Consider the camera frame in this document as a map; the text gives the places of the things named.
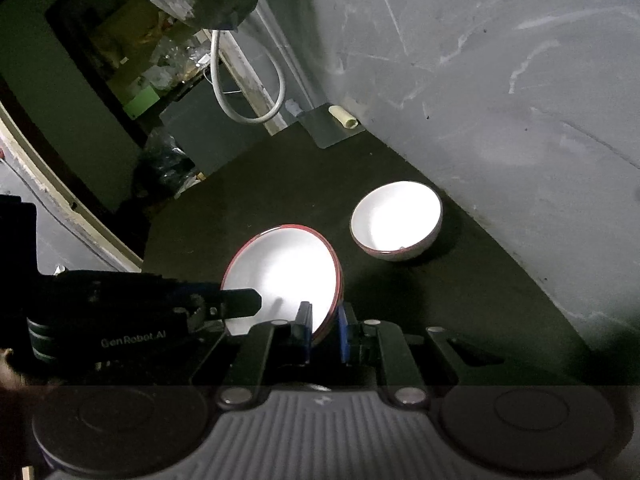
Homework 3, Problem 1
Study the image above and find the cream door frame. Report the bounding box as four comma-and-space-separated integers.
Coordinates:
0, 99, 147, 274

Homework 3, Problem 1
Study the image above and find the dark grey cabinet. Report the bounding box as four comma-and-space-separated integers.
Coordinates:
159, 79, 272, 177

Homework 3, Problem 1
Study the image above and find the black plastic bag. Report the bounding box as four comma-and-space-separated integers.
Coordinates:
134, 129, 202, 202

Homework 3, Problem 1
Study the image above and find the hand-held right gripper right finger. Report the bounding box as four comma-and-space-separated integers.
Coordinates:
338, 304, 505, 409

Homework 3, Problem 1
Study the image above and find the white ceramic bowl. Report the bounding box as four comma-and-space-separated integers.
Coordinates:
349, 181, 444, 262
220, 224, 344, 347

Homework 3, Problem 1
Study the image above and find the steel cleaver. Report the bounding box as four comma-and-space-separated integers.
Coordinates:
287, 101, 366, 150

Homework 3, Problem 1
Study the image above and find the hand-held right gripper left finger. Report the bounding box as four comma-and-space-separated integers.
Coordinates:
216, 302, 314, 408

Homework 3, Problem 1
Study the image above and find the cream paper roll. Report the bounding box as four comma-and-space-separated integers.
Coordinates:
327, 104, 359, 130

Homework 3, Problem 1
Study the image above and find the white hose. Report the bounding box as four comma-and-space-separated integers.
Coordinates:
209, 29, 286, 125

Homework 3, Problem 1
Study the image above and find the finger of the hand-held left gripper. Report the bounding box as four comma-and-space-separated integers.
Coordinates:
210, 287, 262, 322

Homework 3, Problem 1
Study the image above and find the cluttered storage shelf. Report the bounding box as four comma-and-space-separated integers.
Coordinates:
46, 0, 217, 112

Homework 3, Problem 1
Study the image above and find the green box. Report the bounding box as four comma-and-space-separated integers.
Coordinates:
123, 84, 161, 119

